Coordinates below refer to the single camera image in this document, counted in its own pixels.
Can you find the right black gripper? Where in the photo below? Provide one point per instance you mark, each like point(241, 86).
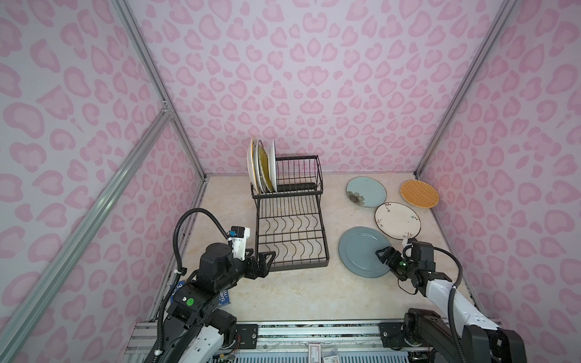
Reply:
point(391, 262)

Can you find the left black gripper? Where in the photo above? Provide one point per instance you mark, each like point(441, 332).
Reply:
point(263, 268)

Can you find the grey blue plate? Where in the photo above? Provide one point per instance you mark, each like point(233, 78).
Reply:
point(357, 249)

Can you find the white plate orange sunburst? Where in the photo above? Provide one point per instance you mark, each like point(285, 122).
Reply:
point(257, 167)

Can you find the star plate yellow rim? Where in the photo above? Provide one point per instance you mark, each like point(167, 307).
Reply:
point(250, 163)

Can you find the white plate black rings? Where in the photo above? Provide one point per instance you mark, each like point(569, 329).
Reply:
point(273, 165)

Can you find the green woven bamboo tray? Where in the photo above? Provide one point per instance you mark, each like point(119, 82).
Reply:
point(264, 168)

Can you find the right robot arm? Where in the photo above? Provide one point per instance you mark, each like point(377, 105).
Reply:
point(456, 329)

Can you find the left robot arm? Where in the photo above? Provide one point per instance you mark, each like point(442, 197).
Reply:
point(199, 299)

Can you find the white plate small drawings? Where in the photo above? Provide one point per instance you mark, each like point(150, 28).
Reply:
point(398, 221)

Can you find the pale blue flower plate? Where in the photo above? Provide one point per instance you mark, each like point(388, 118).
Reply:
point(366, 192)

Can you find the orange woven tray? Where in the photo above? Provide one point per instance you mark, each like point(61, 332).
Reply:
point(419, 194)

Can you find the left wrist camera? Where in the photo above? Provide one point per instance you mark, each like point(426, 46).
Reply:
point(237, 238)

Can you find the black wire dish rack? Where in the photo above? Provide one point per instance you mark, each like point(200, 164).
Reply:
point(289, 222)

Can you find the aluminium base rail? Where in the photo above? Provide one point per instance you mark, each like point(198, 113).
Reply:
point(299, 341)

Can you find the aluminium frame left diagonal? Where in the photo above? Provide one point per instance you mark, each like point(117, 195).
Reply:
point(29, 313)

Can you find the aluminium frame right post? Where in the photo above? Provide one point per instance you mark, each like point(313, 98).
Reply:
point(501, 21)

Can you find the aluminium frame post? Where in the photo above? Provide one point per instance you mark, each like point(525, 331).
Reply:
point(501, 21)
point(129, 22)

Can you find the aluminium frame left post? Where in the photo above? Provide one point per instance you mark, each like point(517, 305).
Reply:
point(129, 22)

